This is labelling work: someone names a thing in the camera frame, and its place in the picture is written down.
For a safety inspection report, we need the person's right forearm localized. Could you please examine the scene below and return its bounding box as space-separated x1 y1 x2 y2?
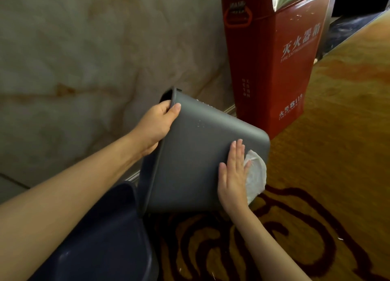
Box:
228 205 312 281

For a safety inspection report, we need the white wipe cloth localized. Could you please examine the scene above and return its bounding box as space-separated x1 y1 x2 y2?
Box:
243 150 267 206

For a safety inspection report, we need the person's left forearm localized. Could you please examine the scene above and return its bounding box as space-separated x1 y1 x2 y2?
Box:
0 131 144 281

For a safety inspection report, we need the person's left hand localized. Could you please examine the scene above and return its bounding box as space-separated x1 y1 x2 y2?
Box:
130 100 182 158

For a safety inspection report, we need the grey plastic waste bin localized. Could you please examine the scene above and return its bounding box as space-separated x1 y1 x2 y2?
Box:
137 87 271 216

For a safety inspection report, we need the person's right hand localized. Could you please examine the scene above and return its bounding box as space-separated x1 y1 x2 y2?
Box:
217 139 253 218

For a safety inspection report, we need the red fire extinguisher cabinet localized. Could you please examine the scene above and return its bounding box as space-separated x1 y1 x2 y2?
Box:
218 0 336 140

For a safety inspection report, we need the dark blue plastic bucket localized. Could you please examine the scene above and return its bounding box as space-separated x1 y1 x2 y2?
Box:
28 181 159 281

